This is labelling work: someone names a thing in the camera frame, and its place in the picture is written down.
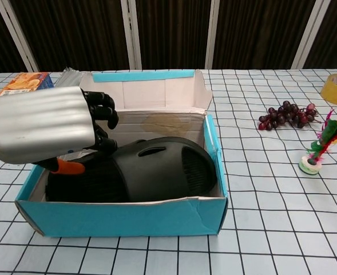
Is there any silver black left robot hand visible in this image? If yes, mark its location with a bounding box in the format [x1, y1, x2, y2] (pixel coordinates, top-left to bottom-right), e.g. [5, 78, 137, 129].
[0, 85, 119, 175]

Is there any black rubber slipper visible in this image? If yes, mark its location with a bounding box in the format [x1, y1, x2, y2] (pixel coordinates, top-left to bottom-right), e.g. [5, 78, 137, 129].
[45, 136, 217, 203]

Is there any orange blue biscuit box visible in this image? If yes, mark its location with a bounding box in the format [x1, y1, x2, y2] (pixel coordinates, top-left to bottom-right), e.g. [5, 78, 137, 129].
[0, 72, 54, 98]

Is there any light blue cardboard shoe box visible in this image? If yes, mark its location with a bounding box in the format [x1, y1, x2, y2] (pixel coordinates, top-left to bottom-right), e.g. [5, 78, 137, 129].
[15, 68, 229, 238]

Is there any grid-patterned light blue tablecloth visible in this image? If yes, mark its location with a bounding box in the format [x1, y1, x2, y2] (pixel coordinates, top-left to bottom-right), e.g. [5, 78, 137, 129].
[0, 68, 337, 275]

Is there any clear plastic straw bundle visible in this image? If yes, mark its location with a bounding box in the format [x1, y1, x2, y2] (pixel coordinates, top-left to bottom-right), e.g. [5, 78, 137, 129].
[55, 67, 85, 88]

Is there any dark pleated curtain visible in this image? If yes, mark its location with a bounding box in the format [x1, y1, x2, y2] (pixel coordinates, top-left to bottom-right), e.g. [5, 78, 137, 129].
[0, 0, 337, 74]

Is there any dark purple grape bunch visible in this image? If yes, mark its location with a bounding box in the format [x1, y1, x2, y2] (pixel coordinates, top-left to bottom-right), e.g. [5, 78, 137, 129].
[258, 100, 323, 131]

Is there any colourful feather shuttlecock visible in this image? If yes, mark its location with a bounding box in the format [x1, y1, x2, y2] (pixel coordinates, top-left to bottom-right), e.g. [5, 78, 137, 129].
[299, 105, 337, 175]

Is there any yellow packing tape roll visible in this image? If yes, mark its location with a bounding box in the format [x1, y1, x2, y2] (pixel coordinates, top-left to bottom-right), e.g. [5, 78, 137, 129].
[320, 73, 337, 107]

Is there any white metal frame post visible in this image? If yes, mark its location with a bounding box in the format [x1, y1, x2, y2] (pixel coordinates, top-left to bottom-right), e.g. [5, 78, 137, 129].
[292, 0, 326, 70]
[204, 0, 225, 70]
[120, 0, 143, 70]
[0, 0, 40, 72]

